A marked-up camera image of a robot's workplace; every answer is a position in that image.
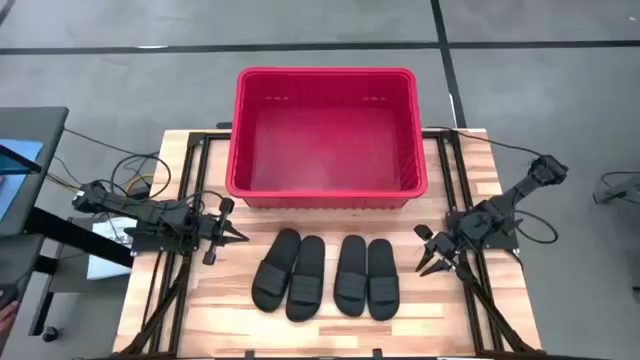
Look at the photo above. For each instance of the black frame bracket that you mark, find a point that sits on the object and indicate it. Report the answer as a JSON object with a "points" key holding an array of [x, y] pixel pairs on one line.
{"points": [[377, 353], [248, 354]]}

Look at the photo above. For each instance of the person's hand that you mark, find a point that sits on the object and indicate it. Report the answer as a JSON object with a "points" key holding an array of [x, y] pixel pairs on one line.
{"points": [[7, 317]]}

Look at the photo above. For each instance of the black rubber slide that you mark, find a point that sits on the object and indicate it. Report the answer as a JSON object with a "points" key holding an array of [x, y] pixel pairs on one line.
{"points": [[306, 280], [351, 275], [277, 270], [383, 280]]}

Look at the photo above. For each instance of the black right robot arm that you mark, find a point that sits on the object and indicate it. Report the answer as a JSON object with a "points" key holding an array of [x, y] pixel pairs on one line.
{"points": [[520, 191]]}

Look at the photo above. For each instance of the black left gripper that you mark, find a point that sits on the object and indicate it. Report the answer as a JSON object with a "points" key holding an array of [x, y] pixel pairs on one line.
{"points": [[217, 231]]}

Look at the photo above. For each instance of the black caster wheel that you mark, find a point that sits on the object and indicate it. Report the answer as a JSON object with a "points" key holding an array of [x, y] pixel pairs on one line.
{"points": [[50, 334]]}

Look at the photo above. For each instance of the black aluminium frame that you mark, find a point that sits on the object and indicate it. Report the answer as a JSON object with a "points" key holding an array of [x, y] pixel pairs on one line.
{"points": [[210, 135], [493, 310]]}

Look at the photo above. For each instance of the grey desk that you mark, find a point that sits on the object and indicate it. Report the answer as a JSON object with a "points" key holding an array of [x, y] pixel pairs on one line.
{"points": [[35, 125]]}

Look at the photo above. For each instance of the white box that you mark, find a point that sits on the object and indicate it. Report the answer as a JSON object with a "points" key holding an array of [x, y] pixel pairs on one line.
{"points": [[105, 265]]}

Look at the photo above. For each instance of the black desk frame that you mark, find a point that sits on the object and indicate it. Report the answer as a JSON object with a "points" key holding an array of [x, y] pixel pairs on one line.
{"points": [[75, 235]]}

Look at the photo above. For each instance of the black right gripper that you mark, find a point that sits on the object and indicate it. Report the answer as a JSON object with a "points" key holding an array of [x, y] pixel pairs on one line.
{"points": [[445, 246]]}

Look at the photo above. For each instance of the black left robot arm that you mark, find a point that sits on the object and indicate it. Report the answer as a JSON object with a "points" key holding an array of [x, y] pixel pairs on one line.
{"points": [[130, 207]]}

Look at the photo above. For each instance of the red plastic bin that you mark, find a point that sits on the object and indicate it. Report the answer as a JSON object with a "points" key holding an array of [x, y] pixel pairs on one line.
{"points": [[325, 150]]}

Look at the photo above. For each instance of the long black frame rail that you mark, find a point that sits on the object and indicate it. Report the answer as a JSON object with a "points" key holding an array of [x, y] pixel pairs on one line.
{"points": [[310, 358]]}

